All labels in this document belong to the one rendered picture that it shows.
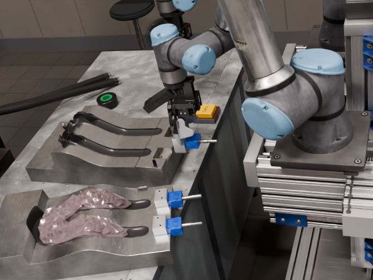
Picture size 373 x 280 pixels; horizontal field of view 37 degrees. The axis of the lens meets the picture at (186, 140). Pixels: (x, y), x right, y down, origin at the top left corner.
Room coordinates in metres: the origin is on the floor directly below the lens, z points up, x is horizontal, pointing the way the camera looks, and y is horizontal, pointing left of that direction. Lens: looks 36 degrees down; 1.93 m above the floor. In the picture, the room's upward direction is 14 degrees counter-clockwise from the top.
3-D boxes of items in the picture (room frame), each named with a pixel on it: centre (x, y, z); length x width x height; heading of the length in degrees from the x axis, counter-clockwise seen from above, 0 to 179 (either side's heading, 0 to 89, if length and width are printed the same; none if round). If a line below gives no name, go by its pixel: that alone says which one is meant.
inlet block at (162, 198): (1.22, 0.06, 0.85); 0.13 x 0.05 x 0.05; 82
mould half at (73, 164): (1.55, 0.26, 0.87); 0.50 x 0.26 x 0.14; 65
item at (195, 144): (1.36, -0.03, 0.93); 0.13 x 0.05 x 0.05; 67
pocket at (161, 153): (1.40, 0.08, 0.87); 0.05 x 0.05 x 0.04; 65
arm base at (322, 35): (1.56, -0.56, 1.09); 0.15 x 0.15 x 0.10
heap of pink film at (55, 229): (1.20, 0.33, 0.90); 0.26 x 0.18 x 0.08; 82
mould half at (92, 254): (1.19, 0.34, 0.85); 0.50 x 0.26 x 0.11; 82
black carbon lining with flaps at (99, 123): (1.54, 0.25, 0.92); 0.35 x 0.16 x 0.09; 65
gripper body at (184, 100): (1.37, -0.02, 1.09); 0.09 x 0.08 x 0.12; 67
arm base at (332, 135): (1.12, -0.34, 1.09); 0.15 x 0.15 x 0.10
